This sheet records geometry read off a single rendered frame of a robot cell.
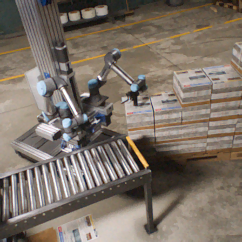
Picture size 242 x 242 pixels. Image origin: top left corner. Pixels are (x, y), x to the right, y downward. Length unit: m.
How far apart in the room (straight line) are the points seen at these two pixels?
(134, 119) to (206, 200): 1.12
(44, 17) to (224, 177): 2.48
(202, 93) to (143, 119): 0.64
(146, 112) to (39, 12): 1.36
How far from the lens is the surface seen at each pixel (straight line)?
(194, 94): 2.78
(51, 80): 2.35
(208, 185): 3.19
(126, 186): 2.18
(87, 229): 2.89
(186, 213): 2.93
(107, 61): 2.72
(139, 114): 2.76
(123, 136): 2.52
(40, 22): 2.62
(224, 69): 3.07
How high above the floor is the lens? 2.41
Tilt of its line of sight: 36 degrees down
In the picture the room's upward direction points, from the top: 8 degrees counter-clockwise
